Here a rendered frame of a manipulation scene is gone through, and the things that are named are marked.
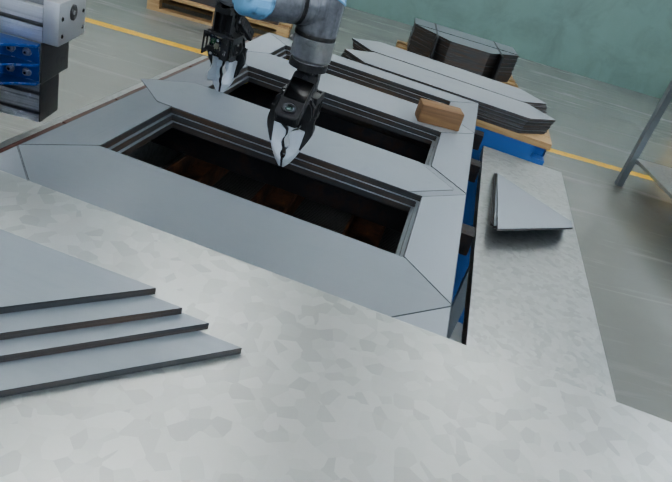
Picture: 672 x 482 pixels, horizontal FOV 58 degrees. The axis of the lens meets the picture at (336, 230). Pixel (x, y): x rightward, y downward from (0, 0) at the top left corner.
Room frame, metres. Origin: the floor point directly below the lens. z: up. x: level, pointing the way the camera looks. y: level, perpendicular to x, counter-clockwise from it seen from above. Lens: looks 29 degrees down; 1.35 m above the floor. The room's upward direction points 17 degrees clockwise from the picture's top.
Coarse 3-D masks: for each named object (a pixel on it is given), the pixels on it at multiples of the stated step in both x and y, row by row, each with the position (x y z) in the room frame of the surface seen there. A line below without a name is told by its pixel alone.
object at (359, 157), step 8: (352, 144) 1.31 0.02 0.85; (360, 144) 1.32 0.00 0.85; (368, 144) 1.34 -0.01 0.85; (344, 152) 1.24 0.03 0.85; (352, 152) 1.26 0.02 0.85; (360, 152) 1.27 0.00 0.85; (368, 152) 1.29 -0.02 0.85; (376, 152) 1.30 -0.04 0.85; (384, 152) 1.32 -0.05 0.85; (344, 160) 1.20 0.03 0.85; (352, 160) 1.21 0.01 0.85; (360, 160) 1.23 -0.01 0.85; (368, 160) 1.24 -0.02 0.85; (376, 160) 1.26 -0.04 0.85; (344, 168) 1.16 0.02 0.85; (352, 168) 1.17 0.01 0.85; (360, 168) 1.19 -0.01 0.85; (368, 168) 1.20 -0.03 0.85; (368, 176) 1.16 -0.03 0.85
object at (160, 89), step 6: (150, 84) 1.28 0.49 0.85; (156, 84) 1.30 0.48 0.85; (162, 84) 1.31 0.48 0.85; (168, 84) 1.32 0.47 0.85; (174, 84) 1.33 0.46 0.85; (180, 84) 1.34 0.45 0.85; (186, 84) 1.35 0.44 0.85; (150, 90) 1.25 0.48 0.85; (156, 90) 1.26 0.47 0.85; (162, 90) 1.27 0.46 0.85; (168, 90) 1.28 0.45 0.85; (174, 90) 1.29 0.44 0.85; (156, 96) 1.23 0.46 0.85; (162, 96) 1.24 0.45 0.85
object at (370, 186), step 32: (416, 96) 1.92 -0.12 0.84; (160, 128) 1.14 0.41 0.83; (192, 128) 1.18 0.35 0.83; (224, 128) 1.19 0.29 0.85; (384, 128) 1.59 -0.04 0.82; (416, 128) 1.59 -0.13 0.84; (320, 160) 1.17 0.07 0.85; (384, 192) 1.15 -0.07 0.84; (416, 192) 1.16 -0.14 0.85; (448, 192) 1.21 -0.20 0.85
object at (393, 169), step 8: (392, 152) 1.33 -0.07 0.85; (384, 160) 1.27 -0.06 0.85; (392, 160) 1.28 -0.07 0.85; (400, 160) 1.30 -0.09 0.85; (408, 160) 1.31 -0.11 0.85; (376, 168) 1.21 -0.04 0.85; (384, 168) 1.23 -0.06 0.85; (392, 168) 1.24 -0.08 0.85; (400, 168) 1.25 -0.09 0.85; (408, 168) 1.27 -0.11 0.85; (376, 176) 1.17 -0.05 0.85; (384, 176) 1.18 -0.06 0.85; (392, 176) 1.20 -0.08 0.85; (400, 176) 1.21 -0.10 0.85; (408, 176) 1.22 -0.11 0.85; (392, 184) 1.16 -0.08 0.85; (400, 184) 1.17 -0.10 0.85; (408, 184) 1.18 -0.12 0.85
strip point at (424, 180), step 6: (420, 168) 1.29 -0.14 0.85; (426, 168) 1.30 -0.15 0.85; (414, 174) 1.24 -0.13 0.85; (420, 174) 1.25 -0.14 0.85; (426, 174) 1.27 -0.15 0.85; (432, 174) 1.28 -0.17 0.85; (414, 180) 1.21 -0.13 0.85; (420, 180) 1.22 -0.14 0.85; (426, 180) 1.23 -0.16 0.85; (432, 180) 1.24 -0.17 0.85; (438, 180) 1.25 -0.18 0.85; (414, 186) 1.18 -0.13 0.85; (420, 186) 1.19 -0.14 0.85; (426, 186) 1.20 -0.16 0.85; (432, 186) 1.21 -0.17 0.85; (438, 186) 1.22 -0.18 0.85; (444, 186) 1.23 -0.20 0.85
